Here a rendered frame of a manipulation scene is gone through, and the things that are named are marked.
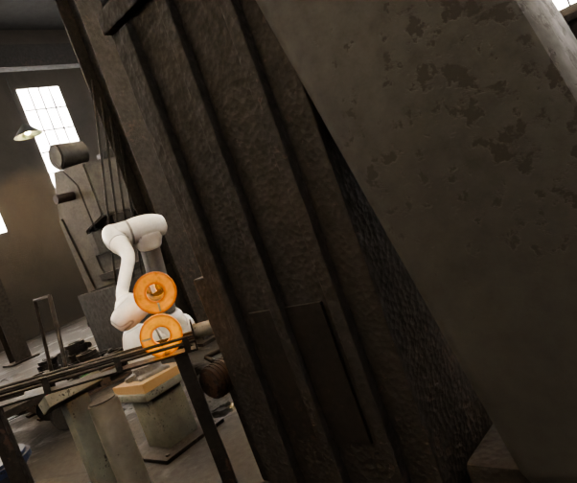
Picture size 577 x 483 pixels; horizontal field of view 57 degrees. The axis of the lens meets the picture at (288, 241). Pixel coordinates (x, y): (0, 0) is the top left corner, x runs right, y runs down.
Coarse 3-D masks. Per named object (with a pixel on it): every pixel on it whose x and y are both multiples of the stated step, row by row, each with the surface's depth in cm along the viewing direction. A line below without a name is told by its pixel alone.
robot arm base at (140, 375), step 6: (150, 366) 280; (156, 366) 282; (162, 366) 284; (168, 366) 284; (132, 372) 282; (138, 372) 279; (144, 372) 279; (150, 372) 279; (156, 372) 281; (132, 378) 279; (138, 378) 277; (144, 378) 275
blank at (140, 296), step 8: (152, 272) 194; (160, 272) 194; (144, 280) 193; (152, 280) 194; (160, 280) 194; (168, 280) 195; (136, 288) 193; (144, 288) 193; (168, 288) 195; (136, 296) 192; (144, 296) 193; (168, 296) 195; (136, 304) 193; (144, 304) 193; (152, 304) 193; (160, 304) 194; (168, 304) 194; (152, 312) 193; (160, 312) 194
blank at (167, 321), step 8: (152, 320) 194; (160, 320) 194; (168, 320) 195; (176, 320) 196; (144, 328) 193; (152, 328) 194; (168, 328) 195; (176, 328) 196; (144, 336) 193; (176, 336) 196; (144, 344) 193; (152, 344) 194; (168, 344) 195; (160, 352) 194; (168, 352) 195
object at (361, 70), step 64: (256, 0) 128; (320, 0) 115; (384, 0) 106; (448, 0) 99; (512, 0) 93; (320, 64) 120; (384, 64) 110; (448, 64) 102; (512, 64) 95; (576, 64) 95; (384, 128) 114; (448, 128) 106; (512, 128) 98; (576, 128) 92; (384, 192) 119; (448, 192) 109; (512, 192) 101; (576, 192) 94; (448, 256) 114; (512, 256) 105; (576, 256) 97; (448, 320) 118; (512, 320) 109; (576, 320) 100; (512, 384) 113; (576, 384) 104; (512, 448) 118; (576, 448) 108
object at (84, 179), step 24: (72, 144) 749; (72, 168) 714; (96, 168) 711; (72, 192) 726; (96, 192) 703; (72, 216) 744; (96, 216) 712; (120, 216) 729; (72, 240) 760; (96, 240) 694; (96, 264) 743; (120, 264) 759; (144, 264) 725; (96, 288) 759
